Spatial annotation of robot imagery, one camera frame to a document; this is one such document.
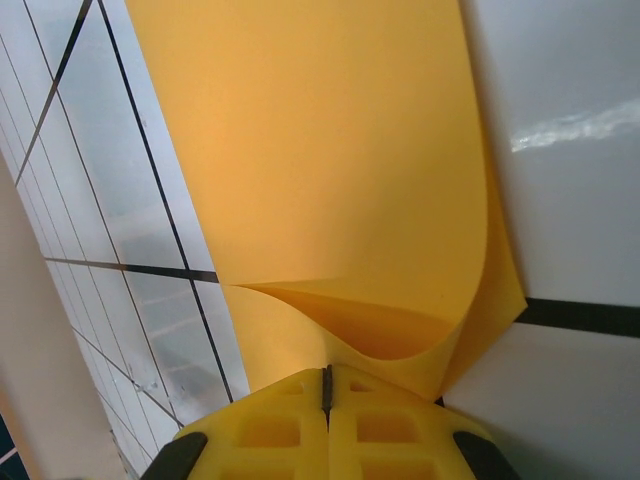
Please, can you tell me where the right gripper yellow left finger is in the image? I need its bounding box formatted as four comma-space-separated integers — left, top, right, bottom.
143, 366, 330, 480

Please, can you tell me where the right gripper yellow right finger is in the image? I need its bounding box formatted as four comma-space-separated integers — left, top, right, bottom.
327, 366, 522, 480

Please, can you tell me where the orange square paper sheet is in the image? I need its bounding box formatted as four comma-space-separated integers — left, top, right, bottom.
122, 0, 530, 401

